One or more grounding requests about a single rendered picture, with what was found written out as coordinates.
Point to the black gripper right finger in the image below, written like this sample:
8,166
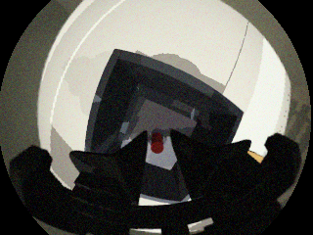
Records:
199,161

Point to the red peg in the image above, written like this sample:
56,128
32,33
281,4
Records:
157,145

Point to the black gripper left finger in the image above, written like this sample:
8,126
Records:
126,165

